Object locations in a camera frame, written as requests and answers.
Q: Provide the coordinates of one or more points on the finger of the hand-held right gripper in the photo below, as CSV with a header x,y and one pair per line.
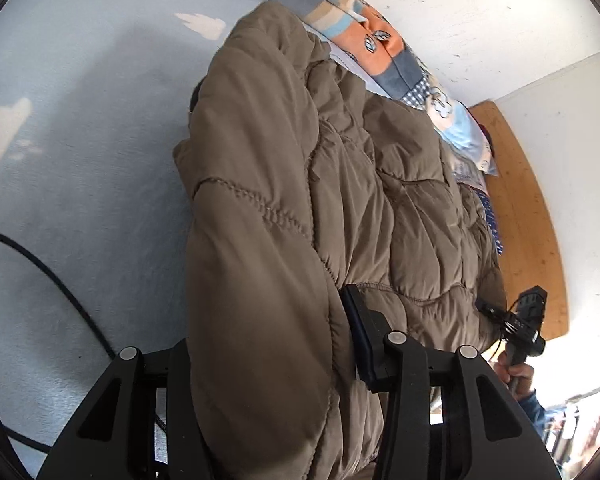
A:
x,y
490,308

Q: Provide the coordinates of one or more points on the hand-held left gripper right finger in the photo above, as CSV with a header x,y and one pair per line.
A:
x,y
357,330

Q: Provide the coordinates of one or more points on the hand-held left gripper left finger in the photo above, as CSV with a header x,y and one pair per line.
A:
x,y
180,375

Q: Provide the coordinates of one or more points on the brown puffer jacket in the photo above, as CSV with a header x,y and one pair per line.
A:
x,y
280,210

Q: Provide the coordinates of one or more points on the person's right forearm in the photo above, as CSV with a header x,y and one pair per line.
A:
x,y
535,410

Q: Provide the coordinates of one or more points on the person's right hand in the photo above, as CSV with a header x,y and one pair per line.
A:
x,y
522,375

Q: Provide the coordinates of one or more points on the navy star pillow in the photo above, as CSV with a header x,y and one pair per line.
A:
x,y
492,225

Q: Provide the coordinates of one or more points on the wooden headboard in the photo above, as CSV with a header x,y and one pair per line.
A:
x,y
525,220

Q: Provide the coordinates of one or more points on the metal rack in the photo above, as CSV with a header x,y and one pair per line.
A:
x,y
580,410

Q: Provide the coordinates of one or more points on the white printed pillow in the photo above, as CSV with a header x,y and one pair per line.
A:
x,y
467,172

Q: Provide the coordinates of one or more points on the light blue bed sheet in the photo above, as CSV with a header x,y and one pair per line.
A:
x,y
80,135

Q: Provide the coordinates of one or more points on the patchwork printed blanket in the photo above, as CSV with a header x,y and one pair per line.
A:
x,y
380,45

